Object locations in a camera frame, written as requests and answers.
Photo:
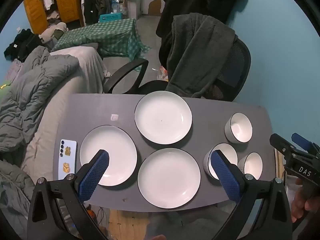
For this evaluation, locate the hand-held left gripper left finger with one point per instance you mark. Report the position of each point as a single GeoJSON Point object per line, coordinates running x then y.
{"type": "Point", "coordinates": [95, 177]}

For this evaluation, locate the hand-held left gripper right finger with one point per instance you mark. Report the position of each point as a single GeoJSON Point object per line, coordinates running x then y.
{"type": "Point", "coordinates": [225, 177]}

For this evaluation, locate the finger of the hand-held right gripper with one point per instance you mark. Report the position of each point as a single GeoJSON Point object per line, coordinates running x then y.
{"type": "Point", "coordinates": [278, 141]}
{"type": "Point", "coordinates": [300, 140]}

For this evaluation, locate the white bowl black rim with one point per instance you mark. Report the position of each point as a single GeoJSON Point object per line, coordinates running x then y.
{"type": "Point", "coordinates": [252, 166]}
{"type": "Point", "coordinates": [233, 156]}
{"type": "Point", "coordinates": [240, 128]}

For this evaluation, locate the white plate black rim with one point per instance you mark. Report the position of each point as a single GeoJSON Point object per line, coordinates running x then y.
{"type": "Point", "coordinates": [112, 145]}
{"type": "Point", "coordinates": [169, 178]}
{"type": "Point", "coordinates": [163, 117]}

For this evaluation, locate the person's right hand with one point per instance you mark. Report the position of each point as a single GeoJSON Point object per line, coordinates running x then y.
{"type": "Point", "coordinates": [298, 205]}

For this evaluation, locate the light blue smartphone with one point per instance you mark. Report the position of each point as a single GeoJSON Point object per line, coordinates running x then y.
{"type": "Point", "coordinates": [67, 160]}

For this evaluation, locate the small clear plastic piece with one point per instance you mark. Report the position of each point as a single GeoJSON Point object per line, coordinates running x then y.
{"type": "Point", "coordinates": [114, 117]}

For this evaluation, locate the black mesh office chair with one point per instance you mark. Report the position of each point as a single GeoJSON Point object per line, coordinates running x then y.
{"type": "Point", "coordinates": [240, 62]}

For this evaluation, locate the beige bed sheet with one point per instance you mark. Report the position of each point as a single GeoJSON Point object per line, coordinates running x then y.
{"type": "Point", "coordinates": [82, 67]}

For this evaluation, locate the gray duvet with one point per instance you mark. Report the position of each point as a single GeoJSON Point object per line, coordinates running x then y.
{"type": "Point", "coordinates": [32, 85]}

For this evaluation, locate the orange plastic bag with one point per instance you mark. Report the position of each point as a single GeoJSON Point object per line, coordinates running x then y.
{"type": "Point", "coordinates": [162, 73]}

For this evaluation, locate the dark gray fleece robe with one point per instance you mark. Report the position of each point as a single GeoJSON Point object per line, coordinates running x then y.
{"type": "Point", "coordinates": [197, 50]}

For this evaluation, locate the green checked cloth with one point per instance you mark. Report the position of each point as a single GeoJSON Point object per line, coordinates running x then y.
{"type": "Point", "coordinates": [105, 35]}

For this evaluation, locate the black clothes heap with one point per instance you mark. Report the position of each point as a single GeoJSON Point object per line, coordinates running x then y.
{"type": "Point", "coordinates": [22, 45]}

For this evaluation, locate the beige plush toy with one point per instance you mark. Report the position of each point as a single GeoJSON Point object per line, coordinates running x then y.
{"type": "Point", "coordinates": [53, 30]}

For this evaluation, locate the teal cardboard box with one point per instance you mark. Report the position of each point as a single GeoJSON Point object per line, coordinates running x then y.
{"type": "Point", "coordinates": [110, 17]}

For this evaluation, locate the dark hanging coats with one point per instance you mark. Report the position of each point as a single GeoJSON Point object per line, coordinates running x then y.
{"type": "Point", "coordinates": [96, 0]}

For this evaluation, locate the orange wooden wardrobe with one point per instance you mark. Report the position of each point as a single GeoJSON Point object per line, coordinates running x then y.
{"type": "Point", "coordinates": [62, 0]}

